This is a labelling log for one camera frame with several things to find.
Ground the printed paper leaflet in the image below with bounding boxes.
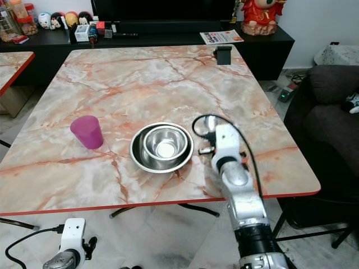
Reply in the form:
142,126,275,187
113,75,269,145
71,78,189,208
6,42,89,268
200,29,245,45

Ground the red festive figurine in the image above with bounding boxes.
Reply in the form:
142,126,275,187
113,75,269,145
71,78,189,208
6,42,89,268
240,0,286,35

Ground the small white box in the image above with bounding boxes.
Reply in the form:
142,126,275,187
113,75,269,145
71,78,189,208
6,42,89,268
75,25,92,43

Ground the white lace cover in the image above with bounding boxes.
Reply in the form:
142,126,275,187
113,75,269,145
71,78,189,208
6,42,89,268
313,44,359,67

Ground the marble pattern red edged table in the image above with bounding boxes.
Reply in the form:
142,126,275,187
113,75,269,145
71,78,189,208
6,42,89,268
0,44,321,219
0,52,35,96

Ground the black television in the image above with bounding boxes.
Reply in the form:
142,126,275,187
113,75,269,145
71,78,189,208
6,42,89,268
91,0,237,22

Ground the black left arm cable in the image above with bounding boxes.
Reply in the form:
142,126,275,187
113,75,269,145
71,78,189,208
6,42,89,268
6,224,64,264

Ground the large clear plastic jar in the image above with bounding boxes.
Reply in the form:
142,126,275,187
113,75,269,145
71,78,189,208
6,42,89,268
0,8,24,41

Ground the black low sideboard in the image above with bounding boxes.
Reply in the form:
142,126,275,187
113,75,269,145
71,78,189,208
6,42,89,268
0,21,295,86

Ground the red lid plastic jar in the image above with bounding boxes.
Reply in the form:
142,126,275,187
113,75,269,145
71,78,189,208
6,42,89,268
24,4,38,37

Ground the dark grey sofa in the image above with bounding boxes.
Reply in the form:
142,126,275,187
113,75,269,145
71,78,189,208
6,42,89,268
280,64,359,247

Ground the yellow toy figurine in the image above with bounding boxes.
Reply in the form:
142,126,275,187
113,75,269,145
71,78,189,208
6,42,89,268
65,12,78,27

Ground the orange lid plastic jar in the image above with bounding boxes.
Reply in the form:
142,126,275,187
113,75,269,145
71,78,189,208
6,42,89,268
8,0,29,21

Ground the steel plate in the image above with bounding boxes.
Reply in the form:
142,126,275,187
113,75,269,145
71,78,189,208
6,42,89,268
130,122,195,173

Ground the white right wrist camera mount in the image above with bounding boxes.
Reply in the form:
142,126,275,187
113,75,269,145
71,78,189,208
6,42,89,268
212,124,243,163

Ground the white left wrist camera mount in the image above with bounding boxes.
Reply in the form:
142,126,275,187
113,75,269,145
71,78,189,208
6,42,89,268
59,218,86,254

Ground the brown cardboard box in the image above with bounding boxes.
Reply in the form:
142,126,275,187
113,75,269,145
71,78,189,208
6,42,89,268
0,85,34,118

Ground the white toy figurine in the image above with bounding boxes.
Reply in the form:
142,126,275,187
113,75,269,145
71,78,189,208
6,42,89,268
38,12,51,30

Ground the power strip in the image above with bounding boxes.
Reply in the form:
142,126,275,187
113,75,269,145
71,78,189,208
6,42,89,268
270,78,301,105

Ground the steel bowl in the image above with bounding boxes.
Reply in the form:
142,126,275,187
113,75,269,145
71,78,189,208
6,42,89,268
142,126,190,161

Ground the purple plastic cup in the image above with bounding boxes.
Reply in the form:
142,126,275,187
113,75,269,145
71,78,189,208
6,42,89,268
70,116,104,150

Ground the small black box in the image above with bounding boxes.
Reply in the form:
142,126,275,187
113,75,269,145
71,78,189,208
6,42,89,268
214,45,233,65

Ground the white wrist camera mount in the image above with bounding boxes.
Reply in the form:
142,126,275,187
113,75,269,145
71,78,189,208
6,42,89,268
212,124,243,163
59,218,86,254

